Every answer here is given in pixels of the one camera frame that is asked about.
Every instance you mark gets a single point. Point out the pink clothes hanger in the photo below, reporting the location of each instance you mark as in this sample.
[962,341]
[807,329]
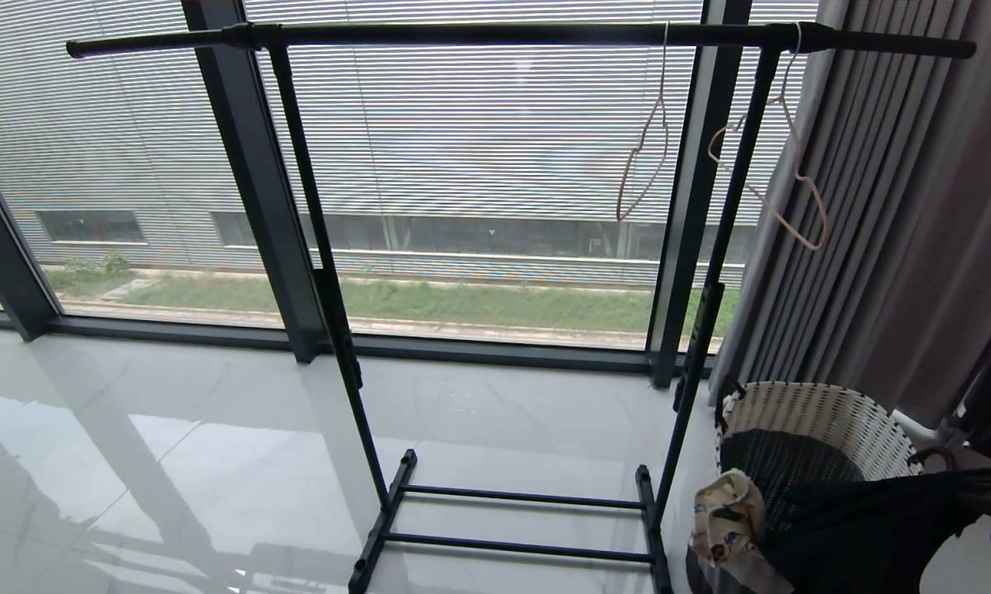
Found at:
[817,206]
[664,140]

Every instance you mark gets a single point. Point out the black garment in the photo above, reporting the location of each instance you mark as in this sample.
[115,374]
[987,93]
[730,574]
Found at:
[866,528]

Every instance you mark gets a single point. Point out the black clothes rack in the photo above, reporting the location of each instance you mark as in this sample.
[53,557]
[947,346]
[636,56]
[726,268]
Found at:
[503,35]

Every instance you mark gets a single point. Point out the white laundry basket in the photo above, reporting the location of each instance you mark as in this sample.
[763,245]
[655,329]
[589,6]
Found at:
[825,421]

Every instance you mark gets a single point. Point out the window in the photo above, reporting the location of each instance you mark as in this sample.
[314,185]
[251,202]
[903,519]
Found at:
[462,165]

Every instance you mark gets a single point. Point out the cream printed garment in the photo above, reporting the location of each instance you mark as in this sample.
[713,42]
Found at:
[730,520]

